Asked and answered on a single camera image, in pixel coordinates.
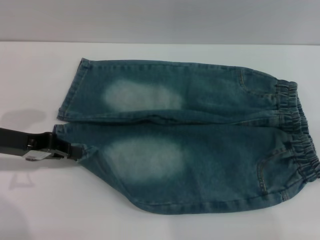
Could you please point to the blue faded denim shorts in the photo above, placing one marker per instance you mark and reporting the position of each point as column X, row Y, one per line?
column 200, row 162

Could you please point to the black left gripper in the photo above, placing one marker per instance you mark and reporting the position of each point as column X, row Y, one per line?
column 22, row 142

